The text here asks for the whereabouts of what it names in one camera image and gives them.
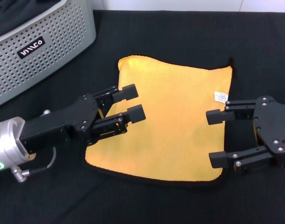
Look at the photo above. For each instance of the black tablecloth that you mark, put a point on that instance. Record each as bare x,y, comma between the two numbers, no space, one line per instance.
156,205

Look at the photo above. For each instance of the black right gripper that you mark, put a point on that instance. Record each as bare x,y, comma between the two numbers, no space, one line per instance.
273,123

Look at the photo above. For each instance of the grey perforated plastic storage box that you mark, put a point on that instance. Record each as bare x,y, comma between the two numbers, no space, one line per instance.
51,30

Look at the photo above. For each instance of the yellow grey towel black edge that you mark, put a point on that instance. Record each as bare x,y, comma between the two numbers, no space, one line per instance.
175,130

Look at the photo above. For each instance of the dark cloth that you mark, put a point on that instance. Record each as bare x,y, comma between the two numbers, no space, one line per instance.
16,14

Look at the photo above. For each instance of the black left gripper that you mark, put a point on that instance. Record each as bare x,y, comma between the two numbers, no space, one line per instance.
63,121

